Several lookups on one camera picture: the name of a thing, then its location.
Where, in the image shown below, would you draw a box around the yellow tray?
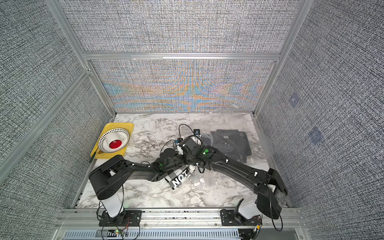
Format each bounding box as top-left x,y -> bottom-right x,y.
90,123 -> 134,159

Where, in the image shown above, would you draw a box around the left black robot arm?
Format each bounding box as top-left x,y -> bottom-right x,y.
89,148 -> 189,219

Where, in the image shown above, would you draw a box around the aluminium front rail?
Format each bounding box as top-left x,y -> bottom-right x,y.
49,208 -> 311,240

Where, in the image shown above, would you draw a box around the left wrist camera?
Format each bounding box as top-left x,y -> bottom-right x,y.
175,138 -> 183,155

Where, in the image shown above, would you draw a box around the clear vacuum bag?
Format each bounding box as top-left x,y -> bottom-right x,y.
179,114 -> 270,187

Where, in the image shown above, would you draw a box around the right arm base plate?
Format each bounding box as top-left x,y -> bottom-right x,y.
220,209 -> 262,227

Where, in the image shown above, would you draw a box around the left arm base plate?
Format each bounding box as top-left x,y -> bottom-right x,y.
99,210 -> 143,227

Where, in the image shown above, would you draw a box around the black white checkered cloth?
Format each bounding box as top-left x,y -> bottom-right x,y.
165,165 -> 196,190

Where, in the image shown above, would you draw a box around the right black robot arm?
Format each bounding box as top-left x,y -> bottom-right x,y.
179,138 -> 288,220

